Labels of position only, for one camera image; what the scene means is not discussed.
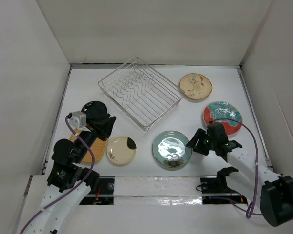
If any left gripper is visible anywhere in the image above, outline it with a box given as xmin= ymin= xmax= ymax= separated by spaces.
xmin=74 ymin=113 xmax=116 ymax=162

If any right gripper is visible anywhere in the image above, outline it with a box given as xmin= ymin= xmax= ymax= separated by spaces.
xmin=186 ymin=128 xmax=216 ymax=156

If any cream plate with black spot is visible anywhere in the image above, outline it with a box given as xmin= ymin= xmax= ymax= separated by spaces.
xmin=106 ymin=136 xmax=137 ymax=165

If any light blue flower plate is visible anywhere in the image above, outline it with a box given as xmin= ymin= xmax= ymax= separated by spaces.
xmin=152 ymin=131 xmax=192 ymax=169

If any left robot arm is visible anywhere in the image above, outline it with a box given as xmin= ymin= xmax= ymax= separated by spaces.
xmin=20 ymin=112 xmax=116 ymax=234

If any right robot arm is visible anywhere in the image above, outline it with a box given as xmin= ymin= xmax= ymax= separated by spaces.
xmin=186 ymin=121 xmax=293 ymax=227

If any black round plate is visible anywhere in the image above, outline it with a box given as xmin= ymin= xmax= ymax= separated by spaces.
xmin=81 ymin=101 xmax=107 ymax=123

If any orange woven oval plate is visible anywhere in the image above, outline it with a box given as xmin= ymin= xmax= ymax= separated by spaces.
xmin=69 ymin=129 xmax=108 ymax=164

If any red and teal plate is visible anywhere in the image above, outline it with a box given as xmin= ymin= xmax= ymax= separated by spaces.
xmin=203 ymin=101 xmax=243 ymax=135

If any beige floral plate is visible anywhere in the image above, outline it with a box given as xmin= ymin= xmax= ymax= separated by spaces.
xmin=179 ymin=73 xmax=213 ymax=100

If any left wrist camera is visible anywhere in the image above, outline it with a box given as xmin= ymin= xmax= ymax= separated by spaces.
xmin=68 ymin=111 xmax=86 ymax=129

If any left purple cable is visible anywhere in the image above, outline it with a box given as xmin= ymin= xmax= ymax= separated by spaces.
xmin=21 ymin=114 xmax=96 ymax=234

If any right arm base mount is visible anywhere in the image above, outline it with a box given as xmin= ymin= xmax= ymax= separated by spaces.
xmin=196 ymin=177 xmax=248 ymax=205

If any wire dish rack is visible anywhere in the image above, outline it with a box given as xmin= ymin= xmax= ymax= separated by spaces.
xmin=98 ymin=57 xmax=184 ymax=132

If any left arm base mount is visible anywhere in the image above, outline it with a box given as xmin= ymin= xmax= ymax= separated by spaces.
xmin=80 ymin=176 xmax=115 ymax=205

